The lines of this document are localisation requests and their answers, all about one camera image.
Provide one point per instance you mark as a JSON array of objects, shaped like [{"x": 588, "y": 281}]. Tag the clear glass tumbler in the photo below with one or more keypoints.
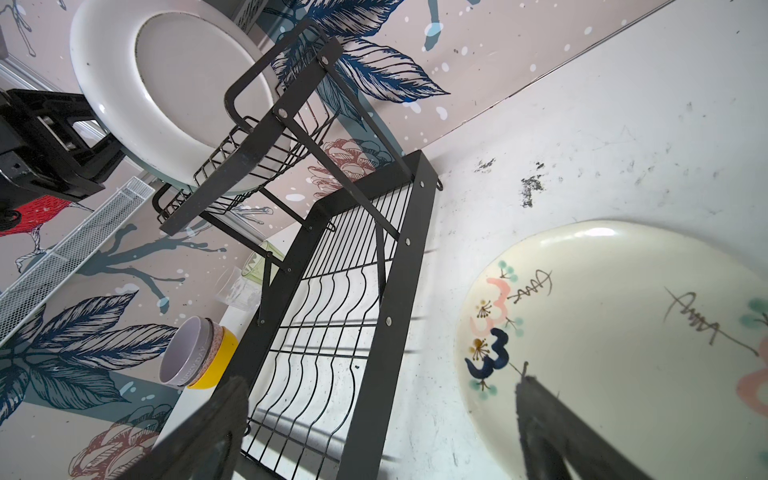
[{"x": 237, "y": 291}]

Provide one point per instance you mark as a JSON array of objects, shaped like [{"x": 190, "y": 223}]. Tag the black two-tier dish rack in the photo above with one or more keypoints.
[{"x": 322, "y": 354}]

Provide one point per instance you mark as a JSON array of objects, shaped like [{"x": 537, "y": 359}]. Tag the pink floral pattern bowl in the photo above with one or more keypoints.
[{"x": 216, "y": 338}]

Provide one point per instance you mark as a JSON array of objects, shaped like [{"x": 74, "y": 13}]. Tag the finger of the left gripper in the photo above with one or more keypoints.
[{"x": 42, "y": 153}]

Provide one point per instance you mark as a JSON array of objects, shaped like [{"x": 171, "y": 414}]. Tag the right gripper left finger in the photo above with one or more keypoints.
[{"x": 206, "y": 445}]

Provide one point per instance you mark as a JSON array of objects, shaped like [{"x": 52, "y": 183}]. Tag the white wire mesh shelf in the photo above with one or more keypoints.
[{"x": 40, "y": 281}]

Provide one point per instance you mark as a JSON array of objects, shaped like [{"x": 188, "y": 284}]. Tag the white plate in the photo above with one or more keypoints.
[
  {"x": 655, "y": 339},
  {"x": 156, "y": 73}
]

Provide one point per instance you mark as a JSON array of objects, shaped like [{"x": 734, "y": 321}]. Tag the green glass tumbler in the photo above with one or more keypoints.
[{"x": 255, "y": 267}]

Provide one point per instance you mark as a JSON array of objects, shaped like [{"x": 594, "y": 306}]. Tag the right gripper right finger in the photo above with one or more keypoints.
[{"x": 555, "y": 442}]

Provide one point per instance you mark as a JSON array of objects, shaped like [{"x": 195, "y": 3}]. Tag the yellow ceramic bowl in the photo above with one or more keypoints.
[{"x": 221, "y": 361}]

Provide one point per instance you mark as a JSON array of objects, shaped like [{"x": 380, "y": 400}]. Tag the lilac ceramic bowl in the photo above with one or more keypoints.
[{"x": 186, "y": 352}]

